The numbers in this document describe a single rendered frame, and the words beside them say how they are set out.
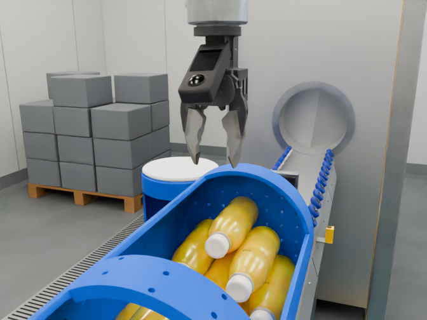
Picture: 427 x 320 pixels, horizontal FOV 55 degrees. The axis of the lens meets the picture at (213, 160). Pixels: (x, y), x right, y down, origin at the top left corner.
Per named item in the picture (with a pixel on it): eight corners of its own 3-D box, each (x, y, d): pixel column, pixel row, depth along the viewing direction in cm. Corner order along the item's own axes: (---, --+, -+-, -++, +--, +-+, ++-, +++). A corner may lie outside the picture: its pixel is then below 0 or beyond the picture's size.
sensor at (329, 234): (333, 240, 122) (334, 225, 121) (332, 244, 120) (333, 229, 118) (307, 236, 125) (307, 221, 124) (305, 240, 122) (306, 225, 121)
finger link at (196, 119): (207, 157, 70) (220, 106, 67) (194, 166, 65) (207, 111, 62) (190, 152, 71) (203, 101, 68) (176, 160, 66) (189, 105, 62)
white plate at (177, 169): (156, 155, 164) (156, 157, 164) (130, 176, 138) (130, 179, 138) (224, 158, 159) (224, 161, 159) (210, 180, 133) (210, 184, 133)
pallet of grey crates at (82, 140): (172, 185, 439) (169, 73, 407) (134, 213, 367) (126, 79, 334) (80, 174, 478) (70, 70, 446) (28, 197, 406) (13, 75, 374)
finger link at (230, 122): (258, 157, 67) (246, 102, 65) (250, 167, 62) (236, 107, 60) (241, 160, 68) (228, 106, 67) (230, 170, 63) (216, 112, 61)
